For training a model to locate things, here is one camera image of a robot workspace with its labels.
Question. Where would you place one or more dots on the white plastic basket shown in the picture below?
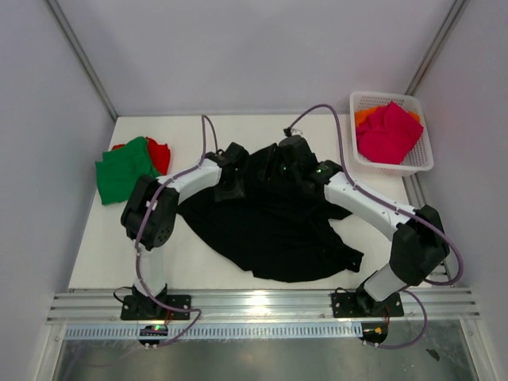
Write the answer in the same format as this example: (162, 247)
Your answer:
(420, 157)

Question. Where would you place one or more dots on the right rear frame post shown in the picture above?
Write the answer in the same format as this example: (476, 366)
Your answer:
(444, 31)

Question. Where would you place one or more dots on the orange t shirt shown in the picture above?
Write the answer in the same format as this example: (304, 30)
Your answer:
(362, 116)

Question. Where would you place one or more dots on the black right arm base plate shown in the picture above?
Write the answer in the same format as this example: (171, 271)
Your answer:
(345, 305)

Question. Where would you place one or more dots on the red t shirt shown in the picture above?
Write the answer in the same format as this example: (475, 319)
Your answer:
(158, 155)

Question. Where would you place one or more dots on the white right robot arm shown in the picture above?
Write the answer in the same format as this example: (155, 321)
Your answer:
(416, 235)

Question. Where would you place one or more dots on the pink t shirt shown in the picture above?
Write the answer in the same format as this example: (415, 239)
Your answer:
(388, 135)

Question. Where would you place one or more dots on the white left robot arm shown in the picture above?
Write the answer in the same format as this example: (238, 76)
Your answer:
(149, 215)

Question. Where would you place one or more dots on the black t shirt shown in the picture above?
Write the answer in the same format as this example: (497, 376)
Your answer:
(275, 232)

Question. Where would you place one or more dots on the green t shirt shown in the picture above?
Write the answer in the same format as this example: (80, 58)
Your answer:
(119, 170)

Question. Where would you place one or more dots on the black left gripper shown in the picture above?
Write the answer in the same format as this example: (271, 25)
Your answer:
(237, 192)

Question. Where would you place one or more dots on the left rear frame post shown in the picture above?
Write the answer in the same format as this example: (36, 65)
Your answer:
(79, 53)

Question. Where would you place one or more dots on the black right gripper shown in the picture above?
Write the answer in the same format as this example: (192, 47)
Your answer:
(276, 156)

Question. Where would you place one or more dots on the aluminium front rail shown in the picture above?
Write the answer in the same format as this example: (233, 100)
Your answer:
(217, 306)

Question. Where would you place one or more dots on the grey slotted cable duct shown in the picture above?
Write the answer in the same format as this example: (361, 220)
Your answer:
(215, 331)

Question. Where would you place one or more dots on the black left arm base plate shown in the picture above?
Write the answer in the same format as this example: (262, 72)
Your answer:
(140, 307)

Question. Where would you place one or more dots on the frame post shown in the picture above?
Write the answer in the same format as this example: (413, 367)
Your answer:
(444, 31)
(79, 53)

